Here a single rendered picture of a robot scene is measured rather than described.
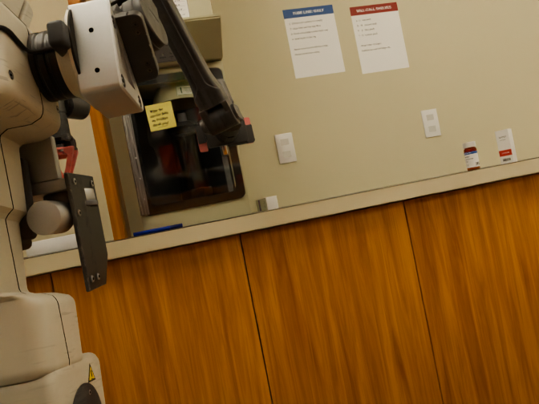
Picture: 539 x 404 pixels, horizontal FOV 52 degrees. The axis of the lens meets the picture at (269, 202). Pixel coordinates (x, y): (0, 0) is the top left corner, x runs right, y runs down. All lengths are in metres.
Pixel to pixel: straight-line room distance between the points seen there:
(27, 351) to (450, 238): 1.16
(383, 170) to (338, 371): 1.02
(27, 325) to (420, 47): 2.04
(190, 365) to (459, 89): 1.64
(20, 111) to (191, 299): 0.79
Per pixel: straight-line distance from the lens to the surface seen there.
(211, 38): 1.65
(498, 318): 1.66
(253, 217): 1.34
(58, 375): 0.70
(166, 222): 1.62
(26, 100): 0.69
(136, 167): 1.61
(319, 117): 2.19
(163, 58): 1.65
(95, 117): 1.56
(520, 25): 2.73
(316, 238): 1.41
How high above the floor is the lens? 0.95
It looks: level
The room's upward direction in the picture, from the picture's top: 11 degrees counter-clockwise
